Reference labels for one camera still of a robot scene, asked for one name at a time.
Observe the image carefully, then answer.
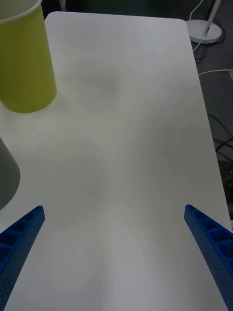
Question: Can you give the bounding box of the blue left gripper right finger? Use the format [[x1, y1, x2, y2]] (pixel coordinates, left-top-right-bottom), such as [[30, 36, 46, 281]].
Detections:
[[183, 204, 233, 311]]

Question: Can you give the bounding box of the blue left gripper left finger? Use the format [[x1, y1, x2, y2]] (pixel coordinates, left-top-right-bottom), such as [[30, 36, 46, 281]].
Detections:
[[0, 205, 46, 311]]

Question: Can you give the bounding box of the grey plastic bin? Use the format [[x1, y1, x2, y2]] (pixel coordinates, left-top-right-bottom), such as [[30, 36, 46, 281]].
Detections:
[[0, 137, 21, 211]]

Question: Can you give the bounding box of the yellow-green plastic bin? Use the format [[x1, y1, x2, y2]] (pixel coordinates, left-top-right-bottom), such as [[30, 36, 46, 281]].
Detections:
[[0, 0, 57, 114]]

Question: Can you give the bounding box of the white floor stand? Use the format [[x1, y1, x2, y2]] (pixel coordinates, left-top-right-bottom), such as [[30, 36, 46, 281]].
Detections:
[[186, 0, 223, 45]]

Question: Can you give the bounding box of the black cable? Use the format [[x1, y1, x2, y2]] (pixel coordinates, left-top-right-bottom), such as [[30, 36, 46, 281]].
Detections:
[[207, 114, 233, 171]]

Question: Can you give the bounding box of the white cable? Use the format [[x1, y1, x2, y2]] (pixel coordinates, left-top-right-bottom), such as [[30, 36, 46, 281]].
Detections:
[[198, 69, 233, 76], [189, 0, 205, 52]]

